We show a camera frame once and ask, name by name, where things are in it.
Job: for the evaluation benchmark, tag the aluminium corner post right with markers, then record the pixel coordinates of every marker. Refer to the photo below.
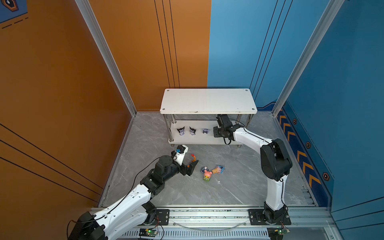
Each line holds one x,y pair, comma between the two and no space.
315,39

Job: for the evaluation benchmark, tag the orange fox toy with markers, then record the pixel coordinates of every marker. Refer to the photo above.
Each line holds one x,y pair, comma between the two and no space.
193,157

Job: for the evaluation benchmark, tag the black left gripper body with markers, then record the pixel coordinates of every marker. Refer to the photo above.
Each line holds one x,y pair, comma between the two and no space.
182,169

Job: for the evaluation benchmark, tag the circuit board right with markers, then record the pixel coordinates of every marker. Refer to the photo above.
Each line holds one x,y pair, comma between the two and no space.
277,233

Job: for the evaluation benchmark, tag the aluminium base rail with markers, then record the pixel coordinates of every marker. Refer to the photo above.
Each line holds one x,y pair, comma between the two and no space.
209,223

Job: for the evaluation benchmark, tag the white two-tier metal shelf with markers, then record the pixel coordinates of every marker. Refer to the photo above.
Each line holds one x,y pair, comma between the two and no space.
198,108

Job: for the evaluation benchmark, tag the pink pig toy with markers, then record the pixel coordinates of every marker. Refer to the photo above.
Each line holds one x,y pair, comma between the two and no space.
207,175

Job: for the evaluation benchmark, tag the blue small toy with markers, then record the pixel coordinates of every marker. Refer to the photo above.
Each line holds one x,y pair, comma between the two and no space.
218,169

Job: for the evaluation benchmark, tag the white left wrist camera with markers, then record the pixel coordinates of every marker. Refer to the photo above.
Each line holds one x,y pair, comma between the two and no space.
180,153

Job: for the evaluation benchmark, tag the aluminium corner post left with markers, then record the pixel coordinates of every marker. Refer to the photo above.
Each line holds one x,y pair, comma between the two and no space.
93,25

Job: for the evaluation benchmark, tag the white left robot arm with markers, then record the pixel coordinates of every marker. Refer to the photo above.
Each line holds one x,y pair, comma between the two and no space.
135,208

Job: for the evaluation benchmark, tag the grey donkey toy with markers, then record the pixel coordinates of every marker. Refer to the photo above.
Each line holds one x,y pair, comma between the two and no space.
204,169

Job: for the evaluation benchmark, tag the green circuit board left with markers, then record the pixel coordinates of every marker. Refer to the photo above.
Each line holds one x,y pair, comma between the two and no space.
148,233

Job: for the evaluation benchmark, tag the aluminium corner post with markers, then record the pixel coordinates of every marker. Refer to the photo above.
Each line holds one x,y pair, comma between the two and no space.
93,25
315,39

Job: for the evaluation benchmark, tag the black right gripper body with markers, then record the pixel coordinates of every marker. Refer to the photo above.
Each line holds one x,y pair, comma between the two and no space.
218,132

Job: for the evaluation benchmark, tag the black purple kuromi figure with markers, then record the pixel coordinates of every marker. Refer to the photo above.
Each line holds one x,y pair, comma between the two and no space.
181,131

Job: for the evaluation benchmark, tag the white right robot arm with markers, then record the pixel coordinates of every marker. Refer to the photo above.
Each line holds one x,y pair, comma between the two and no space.
275,163

